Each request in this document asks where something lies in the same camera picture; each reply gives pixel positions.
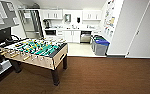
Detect white two-door sink cabinet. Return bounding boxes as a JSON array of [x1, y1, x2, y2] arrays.
[[63, 29, 82, 44]]

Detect black lidded waste bin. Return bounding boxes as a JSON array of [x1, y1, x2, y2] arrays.
[[90, 33, 103, 39]]

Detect green foosball table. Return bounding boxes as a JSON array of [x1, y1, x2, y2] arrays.
[[0, 37, 69, 87]]

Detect large printed notice poster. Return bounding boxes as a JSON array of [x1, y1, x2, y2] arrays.
[[103, 0, 117, 34]]

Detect stainless steel refrigerator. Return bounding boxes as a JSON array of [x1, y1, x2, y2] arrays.
[[18, 8, 44, 40]]

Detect white door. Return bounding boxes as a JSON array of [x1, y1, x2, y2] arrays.
[[125, 0, 150, 60]]

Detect grey board with papers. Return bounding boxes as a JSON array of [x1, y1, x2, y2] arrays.
[[0, 0, 21, 33]]

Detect white three-door wall cabinet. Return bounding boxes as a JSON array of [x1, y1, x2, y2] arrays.
[[82, 9, 103, 22]]

